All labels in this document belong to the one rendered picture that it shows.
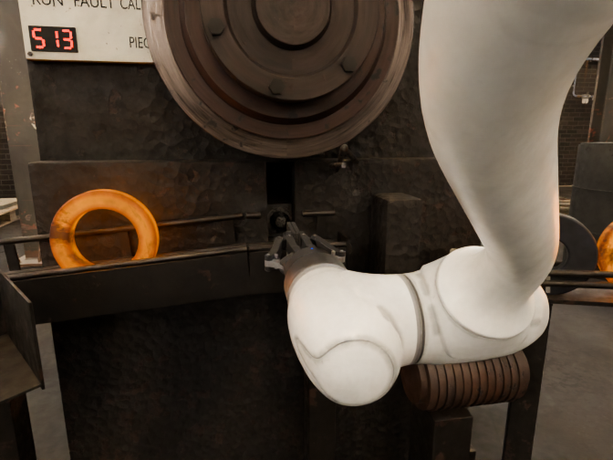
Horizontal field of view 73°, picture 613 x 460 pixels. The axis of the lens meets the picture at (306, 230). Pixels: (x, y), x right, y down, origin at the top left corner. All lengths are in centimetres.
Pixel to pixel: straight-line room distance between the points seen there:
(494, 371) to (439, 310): 44
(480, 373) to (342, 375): 50
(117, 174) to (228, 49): 35
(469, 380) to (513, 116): 70
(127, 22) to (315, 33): 39
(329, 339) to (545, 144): 25
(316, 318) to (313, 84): 41
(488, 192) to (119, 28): 82
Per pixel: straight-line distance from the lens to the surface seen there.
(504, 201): 25
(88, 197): 84
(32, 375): 69
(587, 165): 334
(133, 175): 89
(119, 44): 94
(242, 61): 70
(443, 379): 83
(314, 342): 40
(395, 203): 84
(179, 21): 78
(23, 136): 360
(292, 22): 71
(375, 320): 40
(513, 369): 90
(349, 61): 72
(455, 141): 20
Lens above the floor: 92
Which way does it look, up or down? 13 degrees down
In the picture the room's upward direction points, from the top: straight up
